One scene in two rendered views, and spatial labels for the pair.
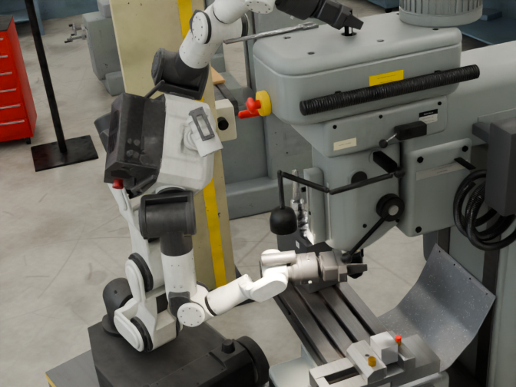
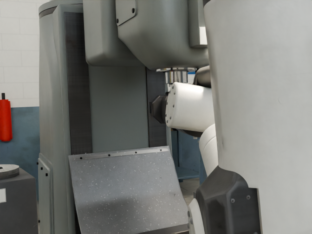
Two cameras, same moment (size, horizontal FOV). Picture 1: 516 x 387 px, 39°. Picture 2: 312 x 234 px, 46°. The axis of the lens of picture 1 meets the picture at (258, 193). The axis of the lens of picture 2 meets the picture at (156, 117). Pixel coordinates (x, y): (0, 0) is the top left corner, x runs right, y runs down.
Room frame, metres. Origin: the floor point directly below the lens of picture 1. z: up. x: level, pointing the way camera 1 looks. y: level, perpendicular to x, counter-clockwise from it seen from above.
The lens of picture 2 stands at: (1.84, 0.49, 1.25)
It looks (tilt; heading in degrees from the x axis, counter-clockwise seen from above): 3 degrees down; 263
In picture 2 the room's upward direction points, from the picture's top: 2 degrees counter-clockwise
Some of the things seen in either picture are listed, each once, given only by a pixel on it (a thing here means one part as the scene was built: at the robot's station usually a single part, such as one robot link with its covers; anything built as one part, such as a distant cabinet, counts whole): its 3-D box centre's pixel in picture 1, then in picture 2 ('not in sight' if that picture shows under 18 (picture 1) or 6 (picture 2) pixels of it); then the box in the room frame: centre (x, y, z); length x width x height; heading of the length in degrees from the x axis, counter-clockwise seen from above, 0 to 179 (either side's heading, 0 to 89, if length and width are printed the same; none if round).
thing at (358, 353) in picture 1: (365, 361); not in sight; (1.52, -0.25, 1.03); 0.12 x 0.06 x 0.04; 18
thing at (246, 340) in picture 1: (249, 361); not in sight; (2.17, 0.09, 0.50); 0.20 x 0.05 x 0.20; 35
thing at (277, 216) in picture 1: (282, 217); not in sight; (1.61, -0.06, 1.45); 0.07 x 0.07 x 0.06
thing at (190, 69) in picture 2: not in sight; (176, 69); (1.70, -0.25, 1.31); 0.09 x 0.09 x 0.01
